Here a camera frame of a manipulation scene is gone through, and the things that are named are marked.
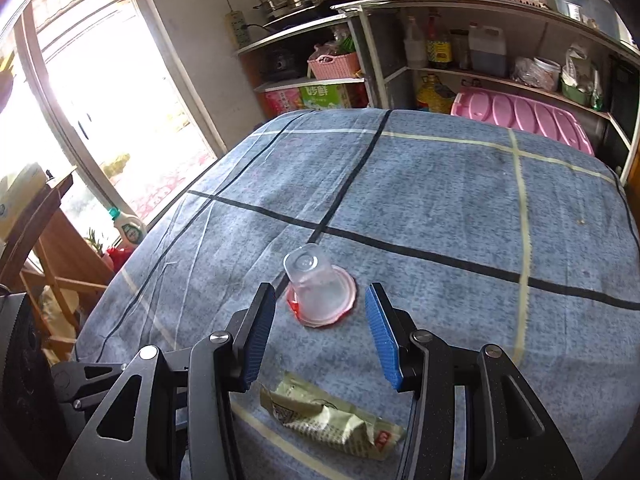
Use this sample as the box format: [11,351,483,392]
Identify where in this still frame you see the green bowl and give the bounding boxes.
[561,80,593,107]

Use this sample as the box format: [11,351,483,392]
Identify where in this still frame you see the clear jelly cup red lid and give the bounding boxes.
[282,242,358,328]

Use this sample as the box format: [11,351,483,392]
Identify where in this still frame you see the black rice cooker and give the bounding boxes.
[262,47,306,81]

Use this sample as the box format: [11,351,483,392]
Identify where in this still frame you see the pink cardboard box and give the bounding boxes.
[265,87,303,117]

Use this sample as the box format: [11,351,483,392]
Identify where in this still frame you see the soy sauce bottle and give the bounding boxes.
[426,14,453,69]

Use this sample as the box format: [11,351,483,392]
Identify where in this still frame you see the green cardboard box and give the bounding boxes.
[300,82,353,111]

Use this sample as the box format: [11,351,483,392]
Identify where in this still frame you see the white plastic tub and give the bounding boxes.
[532,56,562,92]

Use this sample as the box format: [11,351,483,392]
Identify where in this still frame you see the pink plastic basket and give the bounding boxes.
[306,51,362,81]

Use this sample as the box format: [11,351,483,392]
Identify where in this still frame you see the black induction cooker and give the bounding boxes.
[262,0,361,26]

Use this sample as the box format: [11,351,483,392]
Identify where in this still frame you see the white plastic bag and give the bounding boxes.
[564,44,598,83]

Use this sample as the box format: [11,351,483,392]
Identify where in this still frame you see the small grey shelf unit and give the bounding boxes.
[235,12,381,111]

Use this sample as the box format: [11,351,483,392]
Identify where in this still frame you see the white detergent bottle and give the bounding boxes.
[107,207,148,247]

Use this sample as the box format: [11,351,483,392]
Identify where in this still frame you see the red plastic item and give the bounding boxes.
[105,246,133,273]

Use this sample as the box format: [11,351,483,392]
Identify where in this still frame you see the wooden chair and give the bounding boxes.
[0,170,116,361]

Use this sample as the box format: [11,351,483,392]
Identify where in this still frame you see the yellow cooking oil bottle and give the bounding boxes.
[416,74,457,115]

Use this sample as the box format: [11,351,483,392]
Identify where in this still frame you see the crumpled clear bag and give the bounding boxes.
[512,56,543,86]

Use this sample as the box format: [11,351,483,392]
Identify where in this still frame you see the white plastic bottle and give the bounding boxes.
[404,16,427,68]

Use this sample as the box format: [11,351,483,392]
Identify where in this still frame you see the green snack packet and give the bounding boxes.
[260,371,407,462]

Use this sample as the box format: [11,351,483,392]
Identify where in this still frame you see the clear jerry can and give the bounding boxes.
[468,24,508,77]

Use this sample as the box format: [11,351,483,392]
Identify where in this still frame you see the white power strip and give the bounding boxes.
[227,10,251,52]

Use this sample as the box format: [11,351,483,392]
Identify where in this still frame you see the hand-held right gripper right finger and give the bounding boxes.
[365,282,583,480]

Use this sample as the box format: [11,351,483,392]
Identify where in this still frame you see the blue plaid blanket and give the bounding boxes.
[75,107,640,480]

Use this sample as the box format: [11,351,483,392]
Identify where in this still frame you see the long grey shelf unit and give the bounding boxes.
[332,0,640,181]

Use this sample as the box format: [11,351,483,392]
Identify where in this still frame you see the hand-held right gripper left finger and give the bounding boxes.
[57,282,277,480]

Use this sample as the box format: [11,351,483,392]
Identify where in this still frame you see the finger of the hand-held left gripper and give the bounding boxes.
[51,361,131,410]

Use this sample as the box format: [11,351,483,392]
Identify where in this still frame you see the clear storage box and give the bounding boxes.
[548,0,621,38]

